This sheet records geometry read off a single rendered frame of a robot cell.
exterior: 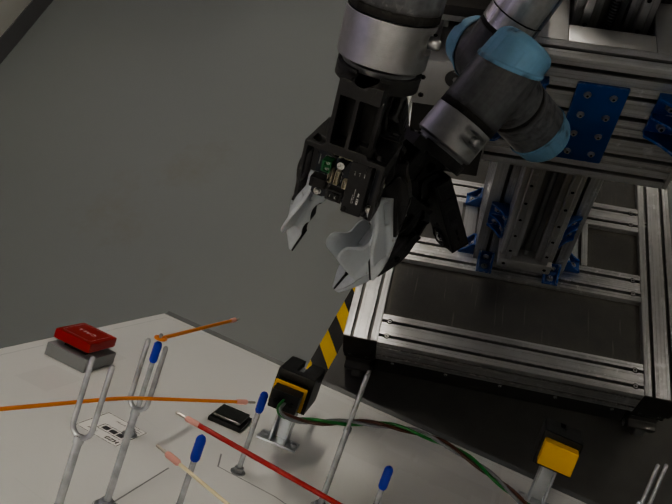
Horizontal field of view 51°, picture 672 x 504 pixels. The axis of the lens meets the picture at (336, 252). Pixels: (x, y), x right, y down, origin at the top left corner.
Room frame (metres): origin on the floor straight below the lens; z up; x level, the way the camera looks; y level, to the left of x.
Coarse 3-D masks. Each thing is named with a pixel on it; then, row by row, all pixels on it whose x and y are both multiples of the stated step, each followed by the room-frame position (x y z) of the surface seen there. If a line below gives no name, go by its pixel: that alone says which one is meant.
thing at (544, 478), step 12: (552, 420) 0.36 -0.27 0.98; (540, 432) 0.35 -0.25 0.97; (552, 432) 0.33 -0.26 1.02; (564, 432) 0.33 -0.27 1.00; (576, 432) 0.34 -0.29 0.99; (540, 444) 0.32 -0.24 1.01; (564, 444) 0.32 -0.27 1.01; (576, 444) 0.31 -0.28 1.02; (540, 468) 0.30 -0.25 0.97; (540, 480) 0.30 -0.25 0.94; (552, 480) 0.29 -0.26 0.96; (528, 492) 0.29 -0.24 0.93; (540, 492) 0.29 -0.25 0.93
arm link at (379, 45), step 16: (352, 16) 0.47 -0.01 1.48; (368, 16) 0.46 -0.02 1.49; (352, 32) 0.46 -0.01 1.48; (368, 32) 0.45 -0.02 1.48; (384, 32) 0.45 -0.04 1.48; (400, 32) 0.45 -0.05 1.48; (416, 32) 0.45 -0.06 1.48; (432, 32) 0.46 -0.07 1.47; (352, 48) 0.45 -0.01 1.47; (368, 48) 0.45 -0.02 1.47; (384, 48) 0.44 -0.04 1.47; (400, 48) 0.44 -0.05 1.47; (416, 48) 0.45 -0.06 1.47; (432, 48) 0.46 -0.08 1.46; (352, 64) 0.45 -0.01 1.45; (368, 64) 0.44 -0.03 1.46; (384, 64) 0.44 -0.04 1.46; (400, 64) 0.44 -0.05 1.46; (416, 64) 0.45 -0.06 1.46
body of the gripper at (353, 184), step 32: (352, 96) 0.42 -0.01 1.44; (384, 96) 0.42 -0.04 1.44; (320, 128) 0.44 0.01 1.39; (352, 128) 0.41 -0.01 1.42; (384, 128) 0.45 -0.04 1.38; (320, 160) 0.42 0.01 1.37; (352, 160) 0.40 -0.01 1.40; (384, 160) 0.41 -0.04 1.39; (320, 192) 0.41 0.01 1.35; (352, 192) 0.39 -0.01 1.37
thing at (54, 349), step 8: (48, 344) 0.40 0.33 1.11; (56, 344) 0.40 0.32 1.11; (48, 352) 0.39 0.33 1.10; (56, 352) 0.39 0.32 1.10; (64, 352) 0.39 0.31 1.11; (72, 352) 0.39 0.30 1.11; (80, 352) 0.39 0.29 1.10; (96, 352) 0.40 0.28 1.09; (104, 352) 0.40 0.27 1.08; (112, 352) 0.40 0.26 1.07; (64, 360) 0.38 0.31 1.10; (72, 360) 0.38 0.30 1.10; (80, 360) 0.38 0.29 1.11; (88, 360) 0.38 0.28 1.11; (96, 360) 0.38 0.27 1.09; (104, 360) 0.39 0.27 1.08; (112, 360) 0.40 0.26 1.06; (80, 368) 0.37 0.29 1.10; (96, 368) 0.38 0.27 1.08
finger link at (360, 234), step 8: (360, 224) 0.54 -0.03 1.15; (368, 224) 0.54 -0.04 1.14; (336, 232) 0.53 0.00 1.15; (344, 232) 0.53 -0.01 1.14; (352, 232) 0.53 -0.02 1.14; (360, 232) 0.54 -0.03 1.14; (368, 232) 0.54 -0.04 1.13; (328, 240) 0.52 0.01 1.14; (336, 240) 0.52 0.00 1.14; (344, 240) 0.53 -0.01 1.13; (352, 240) 0.53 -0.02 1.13; (360, 240) 0.53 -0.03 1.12; (368, 240) 0.53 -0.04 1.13; (328, 248) 0.52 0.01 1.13; (336, 248) 0.52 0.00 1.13; (336, 256) 0.51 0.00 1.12; (336, 272) 0.51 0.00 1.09; (344, 272) 0.50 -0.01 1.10; (336, 280) 0.49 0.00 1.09
